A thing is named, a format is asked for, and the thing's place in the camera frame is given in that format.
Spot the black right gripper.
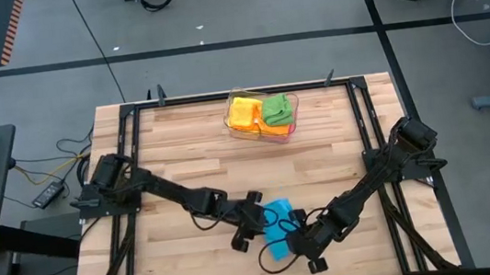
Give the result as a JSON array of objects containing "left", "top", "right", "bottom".
[{"left": 283, "top": 205, "right": 336, "bottom": 275}]

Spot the blue microfiber towel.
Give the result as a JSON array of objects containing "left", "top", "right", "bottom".
[{"left": 258, "top": 196, "right": 302, "bottom": 264}]

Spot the orange microfiber towel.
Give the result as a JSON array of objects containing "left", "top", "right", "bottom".
[
  {"left": 256, "top": 112, "right": 295, "bottom": 142},
  {"left": 225, "top": 93, "right": 268, "bottom": 136}
]

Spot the green microfiber towel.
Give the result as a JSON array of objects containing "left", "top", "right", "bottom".
[{"left": 259, "top": 92, "right": 296, "bottom": 129}]

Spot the clear plastic bin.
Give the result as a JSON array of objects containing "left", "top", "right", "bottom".
[{"left": 219, "top": 80, "right": 304, "bottom": 152}]

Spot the black power adapter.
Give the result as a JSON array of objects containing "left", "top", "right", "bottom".
[{"left": 29, "top": 178, "right": 69, "bottom": 211}]

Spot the black desk crossbeam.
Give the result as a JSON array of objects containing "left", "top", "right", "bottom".
[{"left": 0, "top": 215, "right": 83, "bottom": 268}]

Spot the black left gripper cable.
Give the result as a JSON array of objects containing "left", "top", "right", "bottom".
[{"left": 259, "top": 203, "right": 302, "bottom": 238}]

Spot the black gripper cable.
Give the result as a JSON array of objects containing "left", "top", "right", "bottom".
[
  {"left": 259, "top": 203, "right": 302, "bottom": 238},
  {"left": 256, "top": 240, "right": 301, "bottom": 275}
]

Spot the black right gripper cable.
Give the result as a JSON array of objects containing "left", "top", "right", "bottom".
[{"left": 256, "top": 240, "right": 301, "bottom": 275}]

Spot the black aluminium table frame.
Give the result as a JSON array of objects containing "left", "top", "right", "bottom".
[{"left": 56, "top": 66, "right": 463, "bottom": 275}]

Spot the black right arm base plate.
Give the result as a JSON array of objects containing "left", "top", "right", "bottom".
[{"left": 361, "top": 140, "right": 449, "bottom": 186}]

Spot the black frame clamp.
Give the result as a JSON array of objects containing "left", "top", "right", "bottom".
[
  {"left": 322, "top": 68, "right": 337, "bottom": 87},
  {"left": 155, "top": 84, "right": 169, "bottom": 108}
]

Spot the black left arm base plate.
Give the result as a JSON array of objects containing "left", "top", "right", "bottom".
[{"left": 68, "top": 175, "right": 146, "bottom": 222}]

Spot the yellow cable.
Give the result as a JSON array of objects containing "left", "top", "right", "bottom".
[{"left": 14, "top": 151, "right": 94, "bottom": 189}]

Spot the black power cable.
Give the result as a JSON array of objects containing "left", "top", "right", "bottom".
[{"left": 0, "top": 125, "right": 104, "bottom": 212}]

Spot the thin black floor cable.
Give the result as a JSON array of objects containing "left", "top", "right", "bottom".
[{"left": 68, "top": 0, "right": 127, "bottom": 109}]

